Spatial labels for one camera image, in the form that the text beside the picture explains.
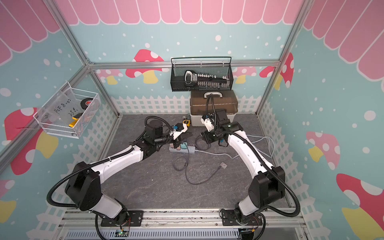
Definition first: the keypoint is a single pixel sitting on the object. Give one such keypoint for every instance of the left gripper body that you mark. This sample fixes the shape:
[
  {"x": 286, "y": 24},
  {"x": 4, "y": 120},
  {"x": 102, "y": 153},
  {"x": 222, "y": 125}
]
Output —
[{"x": 167, "y": 138}]

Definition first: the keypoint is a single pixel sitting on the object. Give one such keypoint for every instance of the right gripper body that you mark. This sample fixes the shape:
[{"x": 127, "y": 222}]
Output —
[{"x": 212, "y": 136}]

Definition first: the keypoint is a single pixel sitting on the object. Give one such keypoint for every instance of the teal USB charger adapter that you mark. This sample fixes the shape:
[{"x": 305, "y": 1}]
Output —
[{"x": 183, "y": 145}]

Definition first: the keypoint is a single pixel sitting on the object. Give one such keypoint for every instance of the silver mp3 player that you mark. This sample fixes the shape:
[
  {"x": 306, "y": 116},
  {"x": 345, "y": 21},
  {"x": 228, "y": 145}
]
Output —
[{"x": 223, "y": 165}]

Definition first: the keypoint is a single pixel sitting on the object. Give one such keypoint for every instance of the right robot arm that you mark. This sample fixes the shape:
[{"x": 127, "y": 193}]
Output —
[{"x": 268, "y": 184}]

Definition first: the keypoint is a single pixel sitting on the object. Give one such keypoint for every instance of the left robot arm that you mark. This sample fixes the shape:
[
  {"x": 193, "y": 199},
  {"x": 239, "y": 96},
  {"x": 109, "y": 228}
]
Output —
[{"x": 83, "y": 185}]

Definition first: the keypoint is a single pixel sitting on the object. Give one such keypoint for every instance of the white power strip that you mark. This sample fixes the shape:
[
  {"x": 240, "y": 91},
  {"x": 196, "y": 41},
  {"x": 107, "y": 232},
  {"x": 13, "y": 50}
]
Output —
[{"x": 189, "y": 150}]

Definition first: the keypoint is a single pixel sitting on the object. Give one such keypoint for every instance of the yellow tape measure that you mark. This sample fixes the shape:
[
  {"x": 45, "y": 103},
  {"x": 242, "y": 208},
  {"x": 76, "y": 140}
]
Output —
[{"x": 187, "y": 122}]

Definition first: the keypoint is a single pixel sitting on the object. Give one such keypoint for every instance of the white toolbox brown lid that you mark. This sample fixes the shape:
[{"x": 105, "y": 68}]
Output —
[{"x": 223, "y": 100}]

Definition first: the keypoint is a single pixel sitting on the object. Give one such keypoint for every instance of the socket bit set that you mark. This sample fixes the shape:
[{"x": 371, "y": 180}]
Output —
[{"x": 202, "y": 81}]

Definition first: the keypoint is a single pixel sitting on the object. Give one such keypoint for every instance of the black electrical tape roll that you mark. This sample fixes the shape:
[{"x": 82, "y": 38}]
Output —
[{"x": 86, "y": 102}]

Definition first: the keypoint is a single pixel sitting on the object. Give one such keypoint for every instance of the yellow tool in bin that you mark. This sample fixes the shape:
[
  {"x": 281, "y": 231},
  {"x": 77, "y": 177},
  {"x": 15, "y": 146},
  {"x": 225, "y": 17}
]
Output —
[{"x": 73, "y": 123}]

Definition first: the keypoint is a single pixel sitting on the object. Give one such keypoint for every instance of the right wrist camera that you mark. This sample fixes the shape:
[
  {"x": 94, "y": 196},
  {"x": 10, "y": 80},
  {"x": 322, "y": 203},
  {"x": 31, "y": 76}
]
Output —
[{"x": 207, "y": 122}]

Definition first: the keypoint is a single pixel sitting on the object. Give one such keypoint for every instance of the black wire mesh basket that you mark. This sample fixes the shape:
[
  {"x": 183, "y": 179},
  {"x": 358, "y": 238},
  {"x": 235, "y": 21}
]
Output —
[{"x": 219, "y": 66}]

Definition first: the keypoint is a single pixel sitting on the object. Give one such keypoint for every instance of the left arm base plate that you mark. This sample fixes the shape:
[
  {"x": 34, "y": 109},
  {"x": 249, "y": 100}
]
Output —
[{"x": 127, "y": 218}]

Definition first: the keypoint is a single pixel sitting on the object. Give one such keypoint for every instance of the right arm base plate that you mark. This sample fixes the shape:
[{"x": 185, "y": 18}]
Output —
[{"x": 236, "y": 218}]

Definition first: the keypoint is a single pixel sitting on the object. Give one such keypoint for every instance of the clear plastic wall bin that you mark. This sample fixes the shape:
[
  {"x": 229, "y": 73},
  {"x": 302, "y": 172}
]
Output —
[{"x": 57, "y": 113}]

